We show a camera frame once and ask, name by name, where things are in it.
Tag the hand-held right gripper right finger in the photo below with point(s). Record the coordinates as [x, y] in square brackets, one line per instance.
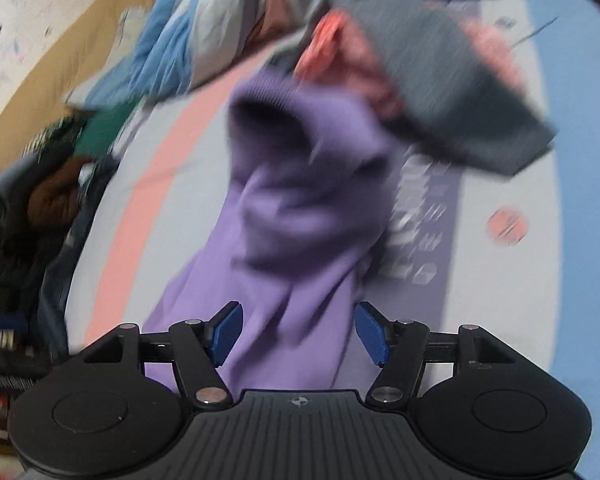
[371, 332]

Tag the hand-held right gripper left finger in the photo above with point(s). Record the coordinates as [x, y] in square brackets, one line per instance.
[226, 331]

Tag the purple sweatshirt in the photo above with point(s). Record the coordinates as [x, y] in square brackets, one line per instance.
[290, 210]

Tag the pile of dark clothes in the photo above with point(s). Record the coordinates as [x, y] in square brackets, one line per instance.
[30, 240]

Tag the printed pastel bed sheet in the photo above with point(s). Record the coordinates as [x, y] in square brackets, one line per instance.
[505, 285]

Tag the green cloth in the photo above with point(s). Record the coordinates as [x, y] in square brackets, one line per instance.
[102, 132]

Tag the grey and pink garment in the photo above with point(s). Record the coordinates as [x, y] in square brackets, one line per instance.
[430, 70]

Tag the blue and grey quilt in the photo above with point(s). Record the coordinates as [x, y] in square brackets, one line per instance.
[180, 35]

